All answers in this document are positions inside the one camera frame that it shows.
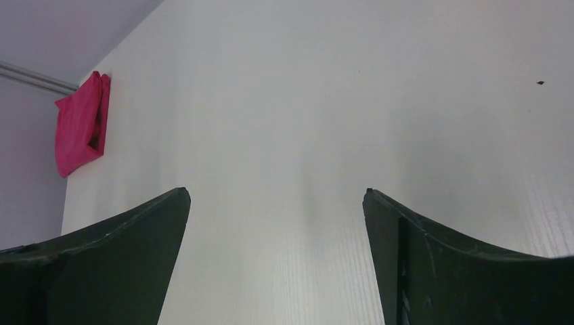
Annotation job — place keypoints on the left aluminium frame post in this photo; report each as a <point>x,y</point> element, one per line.
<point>36,80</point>

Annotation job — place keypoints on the folded pink t shirt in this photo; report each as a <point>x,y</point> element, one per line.
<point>81,124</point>

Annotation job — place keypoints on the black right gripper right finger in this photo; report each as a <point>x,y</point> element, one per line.
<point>428,273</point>

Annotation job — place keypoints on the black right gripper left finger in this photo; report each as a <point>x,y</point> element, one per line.
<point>116,271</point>

